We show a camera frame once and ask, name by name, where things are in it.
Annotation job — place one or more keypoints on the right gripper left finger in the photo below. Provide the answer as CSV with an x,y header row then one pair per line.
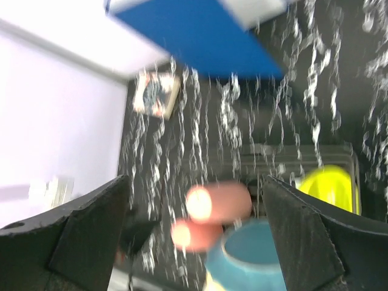
x,y
71,247

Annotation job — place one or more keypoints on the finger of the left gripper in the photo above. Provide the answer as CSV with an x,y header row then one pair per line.
x,y
134,235

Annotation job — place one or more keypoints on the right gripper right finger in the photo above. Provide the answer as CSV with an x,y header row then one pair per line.
x,y
322,247

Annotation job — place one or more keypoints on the tall pink cup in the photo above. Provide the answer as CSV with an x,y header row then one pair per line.
x,y
219,202

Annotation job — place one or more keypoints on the short pink cup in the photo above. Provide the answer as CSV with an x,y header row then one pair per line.
x,y
194,237

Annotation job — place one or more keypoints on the yellow-green bowl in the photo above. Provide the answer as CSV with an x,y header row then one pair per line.
x,y
333,185

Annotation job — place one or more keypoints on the teal plate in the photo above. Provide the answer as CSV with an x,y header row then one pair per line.
x,y
244,259

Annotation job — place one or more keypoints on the floral cover book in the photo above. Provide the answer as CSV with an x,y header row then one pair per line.
x,y
156,94

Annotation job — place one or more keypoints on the blue binder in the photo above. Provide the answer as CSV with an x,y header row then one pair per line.
x,y
210,36

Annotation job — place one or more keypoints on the wire dish rack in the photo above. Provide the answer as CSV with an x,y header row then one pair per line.
x,y
289,163

